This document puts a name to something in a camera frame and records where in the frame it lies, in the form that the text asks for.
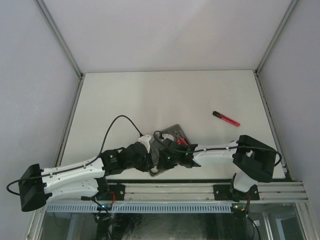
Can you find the red black pliers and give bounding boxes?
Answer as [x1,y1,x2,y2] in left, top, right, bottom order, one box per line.
[174,131,189,147]

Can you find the grey plastic tool case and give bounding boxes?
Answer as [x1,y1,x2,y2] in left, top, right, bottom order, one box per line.
[149,124,193,177]

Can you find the red black utility knife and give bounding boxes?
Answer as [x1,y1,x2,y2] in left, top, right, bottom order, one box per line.
[212,111,241,127]

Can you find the black electrical tape roll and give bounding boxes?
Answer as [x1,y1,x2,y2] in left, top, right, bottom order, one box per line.
[149,168,159,176]

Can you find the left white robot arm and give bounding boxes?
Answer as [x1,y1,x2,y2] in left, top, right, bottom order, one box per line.
[15,141,153,212]

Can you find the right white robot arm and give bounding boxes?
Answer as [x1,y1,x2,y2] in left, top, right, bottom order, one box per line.
[153,131,282,202]

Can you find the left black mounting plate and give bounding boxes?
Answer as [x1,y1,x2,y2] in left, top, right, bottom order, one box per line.
[96,183,126,201]

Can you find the black mounting plate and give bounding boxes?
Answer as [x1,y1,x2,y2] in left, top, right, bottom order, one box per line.
[213,184,260,202]
[96,183,126,201]

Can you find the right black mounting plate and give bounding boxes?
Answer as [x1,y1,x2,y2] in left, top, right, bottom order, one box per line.
[213,184,260,202]

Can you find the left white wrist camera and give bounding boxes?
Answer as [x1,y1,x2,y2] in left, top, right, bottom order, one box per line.
[138,134,153,153]

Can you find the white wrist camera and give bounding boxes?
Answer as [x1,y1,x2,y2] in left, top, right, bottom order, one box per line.
[138,134,153,153]
[162,133,175,141]

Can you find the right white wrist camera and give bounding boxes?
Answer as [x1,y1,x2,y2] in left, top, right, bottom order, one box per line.
[162,133,175,141]

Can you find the left black camera cable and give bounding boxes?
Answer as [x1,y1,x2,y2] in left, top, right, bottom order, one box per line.
[6,114,145,197]

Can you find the blue slotted cable duct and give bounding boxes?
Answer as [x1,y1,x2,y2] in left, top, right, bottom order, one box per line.
[46,202,232,214]

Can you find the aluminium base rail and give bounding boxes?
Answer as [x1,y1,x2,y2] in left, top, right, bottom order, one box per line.
[49,181,308,202]

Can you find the left aluminium frame post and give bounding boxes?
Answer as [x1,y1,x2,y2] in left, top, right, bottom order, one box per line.
[34,0,83,151]

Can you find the aluminium frame post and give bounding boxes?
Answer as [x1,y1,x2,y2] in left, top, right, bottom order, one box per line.
[34,0,83,151]
[254,0,300,151]

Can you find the right aluminium frame post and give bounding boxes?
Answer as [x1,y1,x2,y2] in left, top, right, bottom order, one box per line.
[254,0,300,151]

